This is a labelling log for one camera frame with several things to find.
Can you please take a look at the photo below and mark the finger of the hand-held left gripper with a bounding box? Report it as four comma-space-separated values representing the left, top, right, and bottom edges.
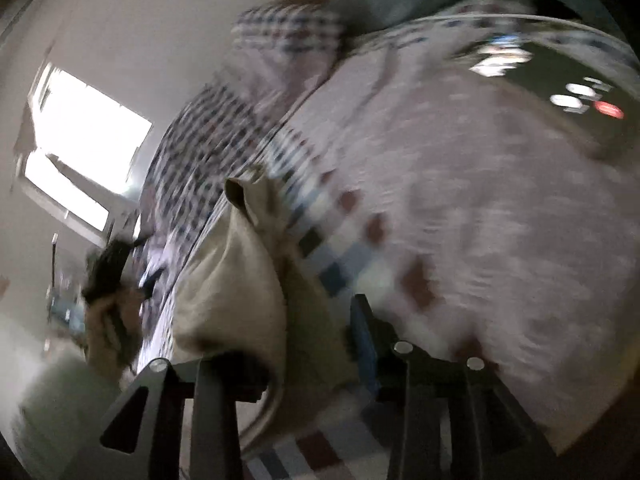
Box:
137, 267, 166, 298

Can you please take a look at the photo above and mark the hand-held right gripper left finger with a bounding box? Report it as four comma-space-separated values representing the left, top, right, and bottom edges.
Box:
60, 355, 271, 480

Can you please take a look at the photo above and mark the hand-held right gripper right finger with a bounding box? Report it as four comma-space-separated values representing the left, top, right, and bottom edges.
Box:
345, 294, 556, 480

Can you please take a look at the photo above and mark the beige long-sleeved shirt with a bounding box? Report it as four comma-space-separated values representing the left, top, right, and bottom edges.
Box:
170, 175, 371, 456

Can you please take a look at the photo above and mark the person's left hand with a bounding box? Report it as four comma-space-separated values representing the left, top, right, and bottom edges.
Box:
85, 287, 147, 378

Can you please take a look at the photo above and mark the checkered duvet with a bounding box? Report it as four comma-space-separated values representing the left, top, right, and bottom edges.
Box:
140, 0, 351, 261

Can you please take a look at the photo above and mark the window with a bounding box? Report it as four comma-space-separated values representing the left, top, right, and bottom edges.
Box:
22, 62, 153, 233

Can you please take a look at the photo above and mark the checkered bed sheet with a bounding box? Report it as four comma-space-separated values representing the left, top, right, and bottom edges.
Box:
135, 5, 640, 480

